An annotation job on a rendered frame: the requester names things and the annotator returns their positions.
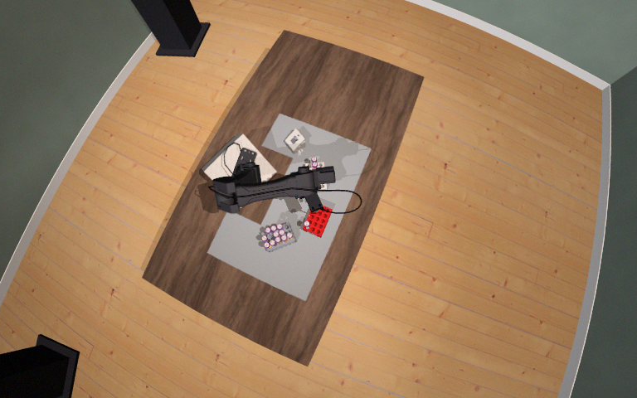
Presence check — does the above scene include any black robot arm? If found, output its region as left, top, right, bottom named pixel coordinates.
left=212, top=148, right=336, bottom=214

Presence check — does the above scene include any red tube rack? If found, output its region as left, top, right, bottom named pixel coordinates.
left=303, top=206, right=333, bottom=238

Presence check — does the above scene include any cream square panel with done button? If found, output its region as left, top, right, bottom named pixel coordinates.
left=285, top=129, right=306, bottom=154

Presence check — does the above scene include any grey bench mat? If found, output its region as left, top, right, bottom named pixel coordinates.
left=207, top=114, right=371, bottom=301

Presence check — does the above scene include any white tube rack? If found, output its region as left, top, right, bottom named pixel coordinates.
left=305, top=162, right=327, bottom=190

